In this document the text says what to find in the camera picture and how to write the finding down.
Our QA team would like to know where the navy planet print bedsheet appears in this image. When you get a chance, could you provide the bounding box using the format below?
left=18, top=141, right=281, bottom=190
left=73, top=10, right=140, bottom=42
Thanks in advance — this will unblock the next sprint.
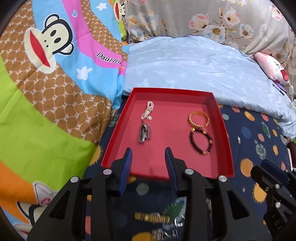
left=85, top=95, right=291, bottom=240

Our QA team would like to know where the pink cartoon plush pillow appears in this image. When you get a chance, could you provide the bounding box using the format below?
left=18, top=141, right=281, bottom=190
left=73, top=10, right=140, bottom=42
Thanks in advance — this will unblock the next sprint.
left=254, top=52, right=290, bottom=86

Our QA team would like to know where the silver flower earring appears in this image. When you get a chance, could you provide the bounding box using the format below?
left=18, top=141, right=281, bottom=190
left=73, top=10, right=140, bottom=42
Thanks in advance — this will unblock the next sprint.
left=152, top=228, right=171, bottom=241

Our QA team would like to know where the white pearl bracelet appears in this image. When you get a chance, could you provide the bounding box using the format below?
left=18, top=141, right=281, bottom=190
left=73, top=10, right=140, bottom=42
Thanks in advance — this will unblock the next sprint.
left=140, top=100, right=155, bottom=121

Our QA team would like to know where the light blue pillow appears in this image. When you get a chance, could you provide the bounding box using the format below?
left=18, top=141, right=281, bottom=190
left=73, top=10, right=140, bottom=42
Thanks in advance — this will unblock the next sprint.
left=123, top=36, right=295, bottom=138

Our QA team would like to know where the gold watch band bracelet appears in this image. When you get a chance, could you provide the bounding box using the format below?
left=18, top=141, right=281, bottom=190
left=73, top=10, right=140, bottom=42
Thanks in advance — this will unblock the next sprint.
left=134, top=211, right=171, bottom=224

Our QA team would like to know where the colourful monkey cartoon quilt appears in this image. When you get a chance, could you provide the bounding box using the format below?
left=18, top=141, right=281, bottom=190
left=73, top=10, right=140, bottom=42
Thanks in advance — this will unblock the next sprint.
left=1, top=1, right=128, bottom=240

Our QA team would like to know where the red cardboard tray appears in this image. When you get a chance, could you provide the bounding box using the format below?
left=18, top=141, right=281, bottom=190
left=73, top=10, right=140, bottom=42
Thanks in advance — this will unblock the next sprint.
left=101, top=88, right=234, bottom=180

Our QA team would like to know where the grey floral duvet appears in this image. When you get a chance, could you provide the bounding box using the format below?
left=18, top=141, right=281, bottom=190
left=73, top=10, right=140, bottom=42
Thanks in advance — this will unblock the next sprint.
left=124, top=0, right=295, bottom=66

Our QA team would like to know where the white charger cable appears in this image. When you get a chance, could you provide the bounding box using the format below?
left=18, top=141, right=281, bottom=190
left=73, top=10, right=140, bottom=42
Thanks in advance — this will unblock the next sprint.
left=287, top=84, right=296, bottom=105

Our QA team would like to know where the gold chain bangle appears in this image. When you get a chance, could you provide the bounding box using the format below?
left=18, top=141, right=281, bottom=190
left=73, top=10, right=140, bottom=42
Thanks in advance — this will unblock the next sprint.
left=188, top=110, right=210, bottom=128

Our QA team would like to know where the silver grey bead bracelet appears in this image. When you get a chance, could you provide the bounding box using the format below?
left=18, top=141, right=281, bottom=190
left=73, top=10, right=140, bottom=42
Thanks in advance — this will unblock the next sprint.
left=138, top=121, right=152, bottom=144

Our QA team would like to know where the dark beaded bracelet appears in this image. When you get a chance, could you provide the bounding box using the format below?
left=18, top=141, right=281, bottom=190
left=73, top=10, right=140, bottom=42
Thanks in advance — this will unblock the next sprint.
left=189, top=128, right=213, bottom=155

